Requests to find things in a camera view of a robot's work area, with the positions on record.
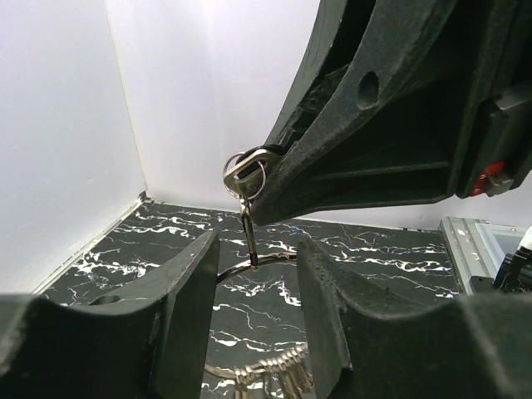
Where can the large silver keyring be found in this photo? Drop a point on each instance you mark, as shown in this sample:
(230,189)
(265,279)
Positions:
(258,262)

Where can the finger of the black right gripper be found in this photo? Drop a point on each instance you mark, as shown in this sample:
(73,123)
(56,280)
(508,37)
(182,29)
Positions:
(337,33)
(404,113)

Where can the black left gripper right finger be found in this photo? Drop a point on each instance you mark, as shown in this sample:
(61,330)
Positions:
(365,341)

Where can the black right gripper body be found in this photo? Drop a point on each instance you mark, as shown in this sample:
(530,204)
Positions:
(498,157)

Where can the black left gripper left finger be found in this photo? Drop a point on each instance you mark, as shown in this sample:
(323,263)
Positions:
(146,339)

